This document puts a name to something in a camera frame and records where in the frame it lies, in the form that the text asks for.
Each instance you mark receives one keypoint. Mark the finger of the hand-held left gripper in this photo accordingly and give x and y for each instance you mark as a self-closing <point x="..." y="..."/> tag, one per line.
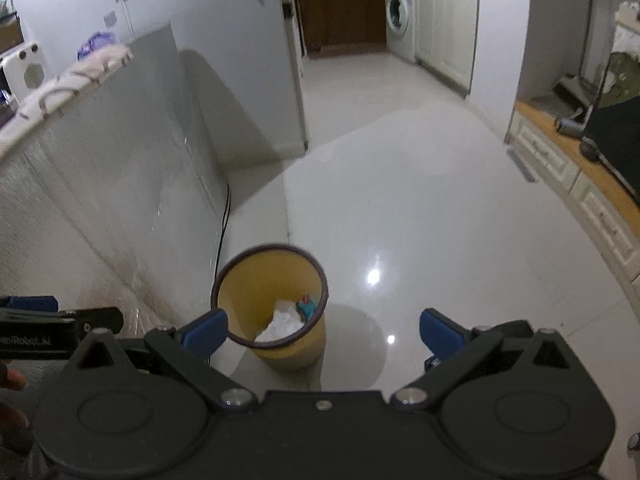
<point x="102" y="319"/>
<point x="30" y="304"/>

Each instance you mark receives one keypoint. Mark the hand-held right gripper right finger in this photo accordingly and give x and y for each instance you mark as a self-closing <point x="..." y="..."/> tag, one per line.
<point x="441" y="334"/>

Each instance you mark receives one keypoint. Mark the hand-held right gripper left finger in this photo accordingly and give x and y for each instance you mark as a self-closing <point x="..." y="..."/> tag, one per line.
<point x="205" y="334"/>

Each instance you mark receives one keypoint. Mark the yellow trash bin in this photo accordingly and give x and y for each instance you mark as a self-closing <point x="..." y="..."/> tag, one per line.
<point x="260" y="285"/>

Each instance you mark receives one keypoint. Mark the white tissue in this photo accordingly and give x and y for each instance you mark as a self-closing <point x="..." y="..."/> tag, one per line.
<point x="282" y="322"/>

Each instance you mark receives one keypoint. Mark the teal red wrapper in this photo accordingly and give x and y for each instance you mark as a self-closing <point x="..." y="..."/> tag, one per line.
<point x="306" y="307"/>

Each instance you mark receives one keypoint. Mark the person's left hand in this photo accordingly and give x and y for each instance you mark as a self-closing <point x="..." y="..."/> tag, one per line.
<point x="12" y="420"/>

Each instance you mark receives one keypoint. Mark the white bench drawers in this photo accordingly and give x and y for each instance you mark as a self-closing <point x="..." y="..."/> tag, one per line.
<point x="575" y="170"/>

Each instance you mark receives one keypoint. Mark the pink printed blanket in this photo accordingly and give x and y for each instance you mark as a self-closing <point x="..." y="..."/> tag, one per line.
<point x="65" y="85"/>

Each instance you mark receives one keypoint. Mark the white fan heater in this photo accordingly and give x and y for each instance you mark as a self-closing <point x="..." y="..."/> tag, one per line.
<point x="25" y="70"/>

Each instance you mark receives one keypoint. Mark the grey hair dryer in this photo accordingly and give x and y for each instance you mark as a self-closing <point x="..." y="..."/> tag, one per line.
<point x="570" y="126"/>

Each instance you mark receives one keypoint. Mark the black printed cloth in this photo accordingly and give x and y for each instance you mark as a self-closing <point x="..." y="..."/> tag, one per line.
<point x="617" y="135"/>

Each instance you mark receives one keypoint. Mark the purple snack bag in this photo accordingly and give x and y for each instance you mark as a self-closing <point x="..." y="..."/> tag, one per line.
<point x="96" y="45"/>

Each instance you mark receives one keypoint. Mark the grey stick vacuum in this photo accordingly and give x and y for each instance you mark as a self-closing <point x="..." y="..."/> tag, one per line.
<point x="575" y="85"/>

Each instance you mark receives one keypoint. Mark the white kitchen base cabinets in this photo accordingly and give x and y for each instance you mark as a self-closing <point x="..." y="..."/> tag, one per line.
<point x="445" y="25"/>

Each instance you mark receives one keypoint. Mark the white washing machine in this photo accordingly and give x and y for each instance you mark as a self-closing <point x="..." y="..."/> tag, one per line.
<point x="400" y="15"/>

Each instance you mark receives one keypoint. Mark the brown wooden door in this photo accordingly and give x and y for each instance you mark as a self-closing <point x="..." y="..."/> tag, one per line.
<point x="345" y="15"/>

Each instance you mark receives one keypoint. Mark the grey wall outlet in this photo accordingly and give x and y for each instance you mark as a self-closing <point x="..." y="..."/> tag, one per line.
<point x="110" y="18"/>

